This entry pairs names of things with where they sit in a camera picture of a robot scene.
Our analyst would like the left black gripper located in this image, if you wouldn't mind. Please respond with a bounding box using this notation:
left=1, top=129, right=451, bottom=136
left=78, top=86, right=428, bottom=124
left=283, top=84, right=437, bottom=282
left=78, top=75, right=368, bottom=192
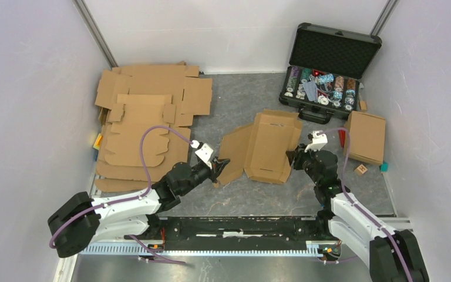
left=179, top=156, right=231, bottom=196

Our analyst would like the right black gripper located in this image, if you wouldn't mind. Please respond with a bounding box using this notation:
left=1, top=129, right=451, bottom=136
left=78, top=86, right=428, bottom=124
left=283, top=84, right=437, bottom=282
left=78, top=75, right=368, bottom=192
left=285, top=143, right=321, bottom=186

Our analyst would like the cardboard box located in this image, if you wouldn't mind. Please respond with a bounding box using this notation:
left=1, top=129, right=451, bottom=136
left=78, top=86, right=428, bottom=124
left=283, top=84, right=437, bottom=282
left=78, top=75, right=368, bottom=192
left=218, top=109, right=302, bottom=185
left=344, top=111, right=386, bottom=166

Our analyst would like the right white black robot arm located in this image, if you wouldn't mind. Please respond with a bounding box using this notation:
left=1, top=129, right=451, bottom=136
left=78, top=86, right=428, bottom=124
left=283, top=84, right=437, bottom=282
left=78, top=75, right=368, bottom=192
left=286, top=147, right=429, bottom=281

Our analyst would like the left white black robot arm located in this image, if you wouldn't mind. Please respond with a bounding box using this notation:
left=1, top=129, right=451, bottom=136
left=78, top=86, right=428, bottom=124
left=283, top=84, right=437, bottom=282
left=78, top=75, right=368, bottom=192
left=48, top=157, right=230, bottom=258

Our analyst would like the folded cardboard box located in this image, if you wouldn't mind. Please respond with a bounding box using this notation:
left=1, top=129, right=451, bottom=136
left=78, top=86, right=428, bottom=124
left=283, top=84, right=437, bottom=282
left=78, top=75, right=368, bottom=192
left=344, top=111, right=386, bottom=166

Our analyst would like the red object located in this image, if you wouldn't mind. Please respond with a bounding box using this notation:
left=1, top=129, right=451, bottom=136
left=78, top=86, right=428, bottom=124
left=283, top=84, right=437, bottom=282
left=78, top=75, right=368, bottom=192
left=338, top=129, right=346, bottom=148

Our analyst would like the wooden letter block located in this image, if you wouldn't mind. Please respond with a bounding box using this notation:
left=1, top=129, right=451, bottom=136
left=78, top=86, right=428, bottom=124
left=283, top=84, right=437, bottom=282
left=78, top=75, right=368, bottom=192
left=354, top=164, right=368, bottom=176

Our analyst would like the black poker chip case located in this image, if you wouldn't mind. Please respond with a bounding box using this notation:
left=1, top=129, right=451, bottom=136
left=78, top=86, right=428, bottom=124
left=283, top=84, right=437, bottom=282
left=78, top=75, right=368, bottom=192
left=278, top=23, right=382, bottom=124

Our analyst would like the teal cube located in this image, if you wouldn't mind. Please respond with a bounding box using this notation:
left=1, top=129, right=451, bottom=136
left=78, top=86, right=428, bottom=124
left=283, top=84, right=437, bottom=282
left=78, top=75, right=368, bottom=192
left=379, top=162, right=389, bottom=173

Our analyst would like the stack of flat cardboard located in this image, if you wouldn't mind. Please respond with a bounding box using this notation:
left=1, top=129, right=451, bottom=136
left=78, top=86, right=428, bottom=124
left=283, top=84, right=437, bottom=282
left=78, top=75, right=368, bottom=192
left=95, top=62, right=213, bottom=193

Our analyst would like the orange yellow block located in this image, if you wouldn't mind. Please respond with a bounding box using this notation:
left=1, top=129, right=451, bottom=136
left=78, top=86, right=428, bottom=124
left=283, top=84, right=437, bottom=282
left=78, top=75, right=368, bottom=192
left=92, top=133, right=103, bottom=150

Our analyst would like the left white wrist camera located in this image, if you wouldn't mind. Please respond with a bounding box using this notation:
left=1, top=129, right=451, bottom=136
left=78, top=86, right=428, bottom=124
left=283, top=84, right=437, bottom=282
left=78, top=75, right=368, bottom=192
left=194, top=142, right=215, bottom=169

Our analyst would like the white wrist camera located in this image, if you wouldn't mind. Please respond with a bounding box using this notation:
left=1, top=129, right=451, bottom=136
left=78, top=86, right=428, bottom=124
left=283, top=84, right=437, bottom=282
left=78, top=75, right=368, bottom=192
left=304, top=130, right=328, bottom=153
left=194, top=142, right=215, bottom=169

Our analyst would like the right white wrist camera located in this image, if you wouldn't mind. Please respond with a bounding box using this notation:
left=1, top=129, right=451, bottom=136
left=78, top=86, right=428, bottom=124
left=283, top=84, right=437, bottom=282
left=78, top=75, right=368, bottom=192
left=304, top=130, right=328, bottom=153

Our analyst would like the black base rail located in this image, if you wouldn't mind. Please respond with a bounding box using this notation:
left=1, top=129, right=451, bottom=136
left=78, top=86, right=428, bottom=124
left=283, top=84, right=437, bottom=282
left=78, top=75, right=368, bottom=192
left=124, top=216, right=337, bottom=251

